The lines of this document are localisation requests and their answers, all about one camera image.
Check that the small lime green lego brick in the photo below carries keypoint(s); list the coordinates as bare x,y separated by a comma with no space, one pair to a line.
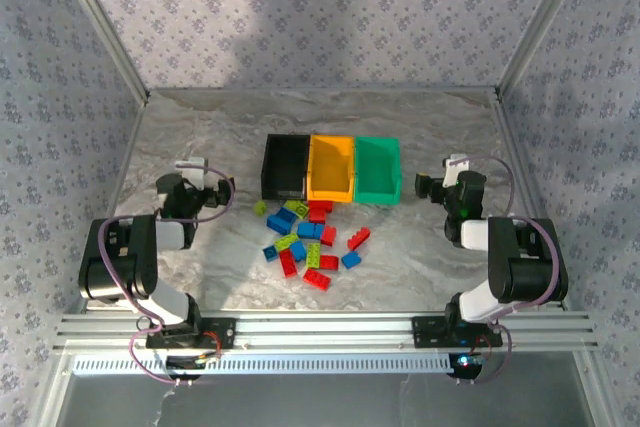
260,207

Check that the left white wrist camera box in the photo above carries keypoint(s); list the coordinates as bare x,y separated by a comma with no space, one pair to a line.
195,174

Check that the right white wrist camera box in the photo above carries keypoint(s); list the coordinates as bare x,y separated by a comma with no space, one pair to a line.
457,164

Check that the wide aluminium mounting rail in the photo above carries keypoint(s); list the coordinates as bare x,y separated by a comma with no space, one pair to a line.
325,332

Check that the aluminium table side rail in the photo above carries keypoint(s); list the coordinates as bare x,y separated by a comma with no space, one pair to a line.
129,147
514,147

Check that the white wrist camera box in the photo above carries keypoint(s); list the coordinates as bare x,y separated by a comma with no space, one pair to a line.
457,164
195,174

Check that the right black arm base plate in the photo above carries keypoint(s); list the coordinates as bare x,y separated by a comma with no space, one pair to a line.
425,332

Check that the aluminium frame post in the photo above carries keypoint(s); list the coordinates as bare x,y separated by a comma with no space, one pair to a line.
544,22
104,22

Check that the green plastic bin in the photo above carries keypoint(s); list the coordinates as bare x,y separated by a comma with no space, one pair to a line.
377,167

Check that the yellow plastic bin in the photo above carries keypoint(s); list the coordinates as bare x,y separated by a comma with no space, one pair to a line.
330,167

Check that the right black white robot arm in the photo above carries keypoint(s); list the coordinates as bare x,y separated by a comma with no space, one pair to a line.
525,267

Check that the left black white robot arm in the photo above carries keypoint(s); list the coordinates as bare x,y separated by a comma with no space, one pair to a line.
120,257

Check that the aluminium table edge rail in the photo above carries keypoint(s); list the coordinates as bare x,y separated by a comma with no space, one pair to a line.
325,90

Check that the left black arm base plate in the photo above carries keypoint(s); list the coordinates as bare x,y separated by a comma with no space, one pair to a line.
227,332

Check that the black plastic bin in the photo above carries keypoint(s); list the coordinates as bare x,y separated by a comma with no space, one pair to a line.
285,162

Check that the aluminium frame leg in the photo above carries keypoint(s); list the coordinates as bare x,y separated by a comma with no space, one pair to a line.
52,397
597,397

